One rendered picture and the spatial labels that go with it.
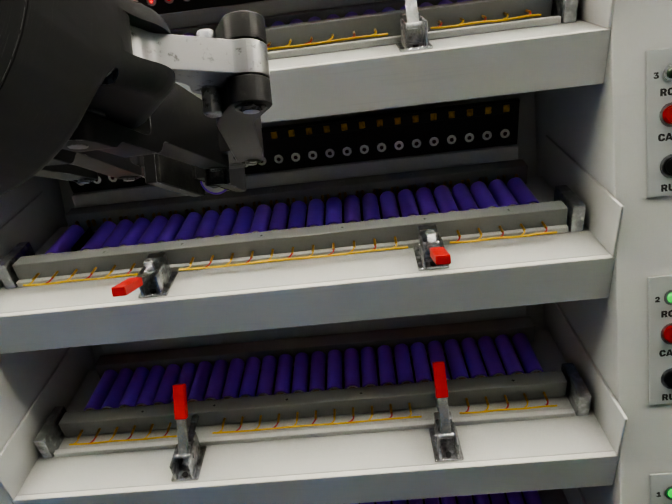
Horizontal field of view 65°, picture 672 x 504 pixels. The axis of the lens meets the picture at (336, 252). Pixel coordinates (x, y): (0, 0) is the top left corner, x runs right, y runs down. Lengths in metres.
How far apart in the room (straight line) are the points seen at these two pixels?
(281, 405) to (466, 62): 0.39
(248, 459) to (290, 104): 0.36
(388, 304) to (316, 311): 0.07
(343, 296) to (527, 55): 0.26
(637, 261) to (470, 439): 0.23
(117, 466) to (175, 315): 0.19
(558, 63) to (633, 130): 0.09
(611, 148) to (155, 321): 0.44
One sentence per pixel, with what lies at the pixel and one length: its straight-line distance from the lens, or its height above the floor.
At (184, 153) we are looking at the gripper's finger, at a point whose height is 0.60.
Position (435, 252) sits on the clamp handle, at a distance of 0.44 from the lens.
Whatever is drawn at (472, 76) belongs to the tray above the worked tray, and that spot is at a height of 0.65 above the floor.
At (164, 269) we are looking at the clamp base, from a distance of 0.54.
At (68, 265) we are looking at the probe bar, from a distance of 0.61.
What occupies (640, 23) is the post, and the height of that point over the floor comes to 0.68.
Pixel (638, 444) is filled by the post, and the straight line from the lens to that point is 0.60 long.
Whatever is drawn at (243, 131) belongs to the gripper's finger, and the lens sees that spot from 0.18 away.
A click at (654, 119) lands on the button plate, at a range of 0.53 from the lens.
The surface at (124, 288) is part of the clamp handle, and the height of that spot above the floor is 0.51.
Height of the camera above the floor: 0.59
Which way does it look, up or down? 10 degrees down
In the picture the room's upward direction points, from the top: 6 degrees counter-clockwise
